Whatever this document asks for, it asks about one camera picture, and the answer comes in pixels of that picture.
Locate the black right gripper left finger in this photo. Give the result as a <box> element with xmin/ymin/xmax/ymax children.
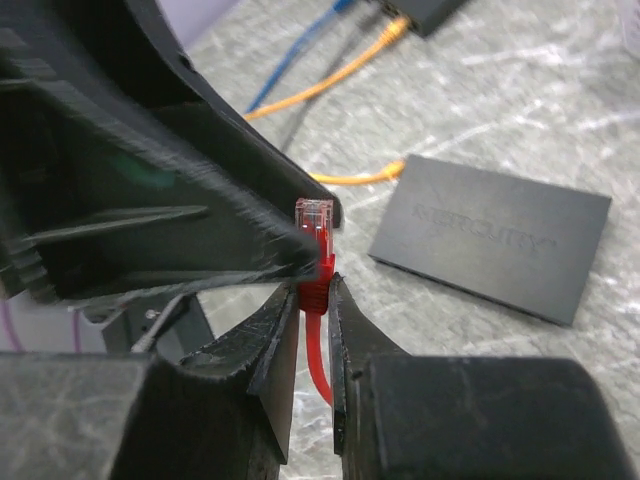
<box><xmin>1</xmin><ymin>285</ymin><xmax>299</xmax><ymax>479</ymax></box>

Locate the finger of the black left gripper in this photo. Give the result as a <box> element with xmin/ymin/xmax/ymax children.
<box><xmin>1</xmin><ymin>78</ymin><xmax>320</xmax><ymax>307</ymax></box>
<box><xmin>54</xmin><ymin>1</ymin><xmax>343</xmax><ymax>227</ymax></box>

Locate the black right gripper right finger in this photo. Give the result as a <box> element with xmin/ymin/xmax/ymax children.
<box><xmin>328</xmin><ymin>275</ymin><xmax>635</xmax><ymax>479</ymax></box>

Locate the red ethernet cable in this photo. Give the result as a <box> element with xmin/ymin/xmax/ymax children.
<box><xmin>294</xmin><ymin>197</ymin><xmax>336</xmax><ymax>409</ymax></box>

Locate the blue ethernet cable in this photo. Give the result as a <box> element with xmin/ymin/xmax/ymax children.
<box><xmin>244</xmin><ymin>0</ymin><xmax>356</xmax><ymax>115</ymax></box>

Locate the black network switch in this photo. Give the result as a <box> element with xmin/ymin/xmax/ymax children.
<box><xmin>379</xmin><ymin>0</ymin><xmax>468</xmax><ymax>38</ymax></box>
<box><xmin>369</xmin><ymin>155</ymin><xmax>611</xmax><ymax>326</ymax></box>

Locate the orange ethernet cable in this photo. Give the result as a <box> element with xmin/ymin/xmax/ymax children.
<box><xmin>243</xmin><ymin>15</ymin><xmax>411</xmax><ymax>187</ymax></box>

